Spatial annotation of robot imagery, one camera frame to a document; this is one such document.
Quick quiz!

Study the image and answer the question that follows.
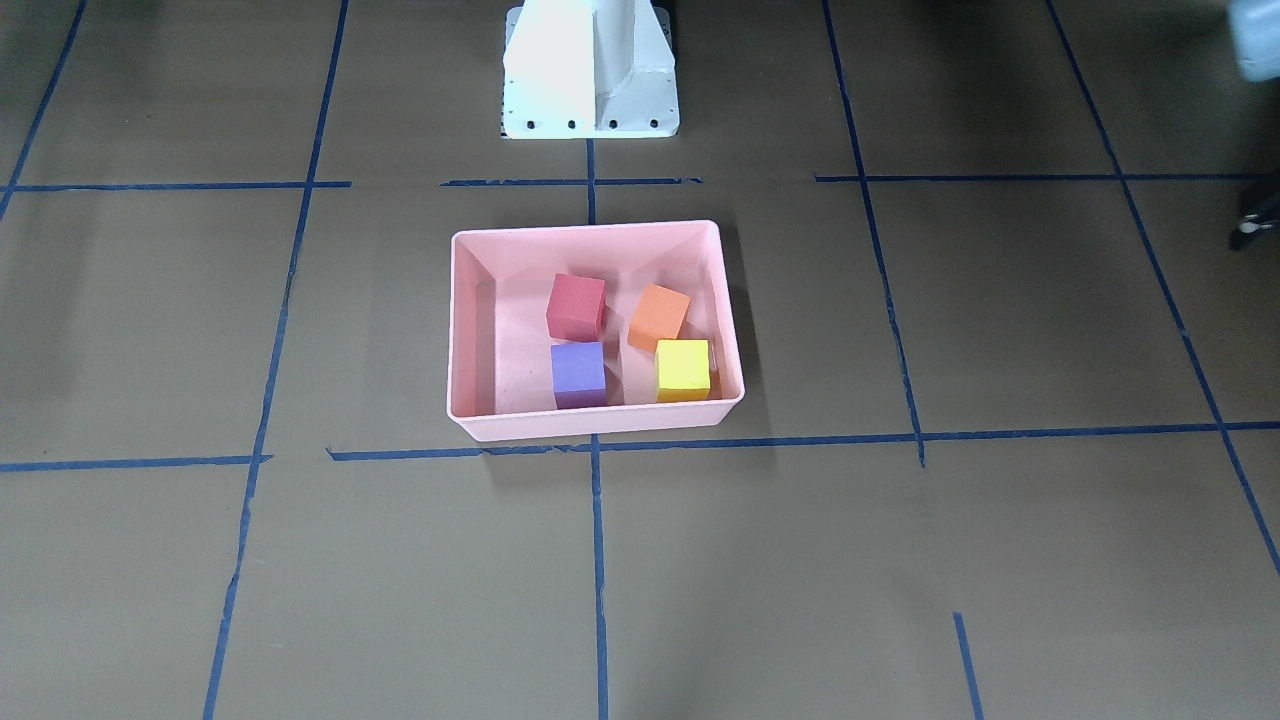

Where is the yellow foam block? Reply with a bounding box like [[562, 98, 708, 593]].
[[655, 340, 712, 404]]

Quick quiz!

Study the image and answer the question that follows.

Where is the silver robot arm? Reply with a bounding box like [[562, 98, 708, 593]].
[[1228, 1, 1279, 251]]

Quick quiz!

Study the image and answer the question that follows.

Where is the white pedestal post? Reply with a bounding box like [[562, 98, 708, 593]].
[[500, 1, 681, 140]]

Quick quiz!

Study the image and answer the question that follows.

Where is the purple foam block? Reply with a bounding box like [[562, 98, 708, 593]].
[[550, 341, 608, 410]]

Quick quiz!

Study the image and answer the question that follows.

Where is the red foam block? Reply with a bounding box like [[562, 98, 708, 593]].
[[545, 273, 605, 342]]

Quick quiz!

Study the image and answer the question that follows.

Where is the orange foam block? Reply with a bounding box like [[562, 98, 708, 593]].
[[626, 284, 691, 354]]

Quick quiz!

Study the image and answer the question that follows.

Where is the pink plastic bin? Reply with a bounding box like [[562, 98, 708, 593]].
[[447, 220, 745, 442]]

